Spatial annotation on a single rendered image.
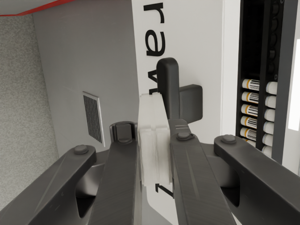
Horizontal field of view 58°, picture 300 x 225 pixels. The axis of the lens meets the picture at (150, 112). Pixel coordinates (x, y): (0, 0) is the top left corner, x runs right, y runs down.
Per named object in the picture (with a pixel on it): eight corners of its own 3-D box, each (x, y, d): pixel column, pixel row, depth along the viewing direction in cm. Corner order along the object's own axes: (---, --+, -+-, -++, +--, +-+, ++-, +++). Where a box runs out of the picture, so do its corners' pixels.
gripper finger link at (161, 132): (153, 129, 12) (169, 128, 12) (150, 92, 19) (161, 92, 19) (157, 186, 13) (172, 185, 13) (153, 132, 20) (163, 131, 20)
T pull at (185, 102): (159, 155, 21) (171, 162, 20) (153, 58, 19) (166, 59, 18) (193, 142, 23) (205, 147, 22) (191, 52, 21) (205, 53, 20)
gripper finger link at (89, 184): (141, 195, 11) (70, 200, 11) (142, 144, 16) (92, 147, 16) (138, 163, 11) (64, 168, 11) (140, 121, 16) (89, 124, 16)
